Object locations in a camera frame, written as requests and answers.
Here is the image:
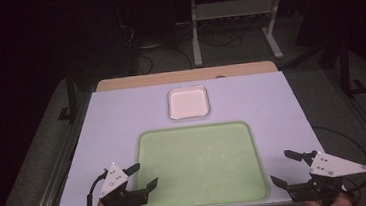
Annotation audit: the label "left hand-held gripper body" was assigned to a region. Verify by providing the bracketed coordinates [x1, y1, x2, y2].
[95, 158, 151, 206]

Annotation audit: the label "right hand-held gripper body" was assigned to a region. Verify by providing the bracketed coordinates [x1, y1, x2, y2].
[284, 146, 366, 206]

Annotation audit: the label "pale lavender board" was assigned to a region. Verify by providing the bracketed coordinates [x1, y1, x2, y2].
[43, 66, 348, 206]

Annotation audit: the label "green tray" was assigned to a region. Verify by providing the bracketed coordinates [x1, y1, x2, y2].
[129, 118, 271, 206]

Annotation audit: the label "white square dish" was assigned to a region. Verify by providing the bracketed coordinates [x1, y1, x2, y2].
[166, 84, 212, 121]

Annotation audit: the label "black metal stand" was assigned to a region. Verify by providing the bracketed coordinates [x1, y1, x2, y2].
[336, 35, 366, 99]
[53, 66, 80, 126]

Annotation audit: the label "wooden table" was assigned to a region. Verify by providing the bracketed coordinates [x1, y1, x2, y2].
[94, 59, 280, 94]

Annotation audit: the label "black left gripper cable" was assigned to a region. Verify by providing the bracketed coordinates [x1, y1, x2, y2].
[83, 169, 113, 206]

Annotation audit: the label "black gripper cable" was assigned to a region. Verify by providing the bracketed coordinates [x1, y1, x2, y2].
[311, 121, 366, 197]
[83, 169, 113, 206]

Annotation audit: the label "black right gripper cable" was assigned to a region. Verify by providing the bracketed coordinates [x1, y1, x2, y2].
[311, 121, 366, 197]

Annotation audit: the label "black floor cables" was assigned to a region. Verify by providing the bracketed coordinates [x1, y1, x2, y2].
[113, 0, 262, 77]

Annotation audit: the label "white metal desk frame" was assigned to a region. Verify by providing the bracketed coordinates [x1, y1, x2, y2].
[187, 0, 291, 69]

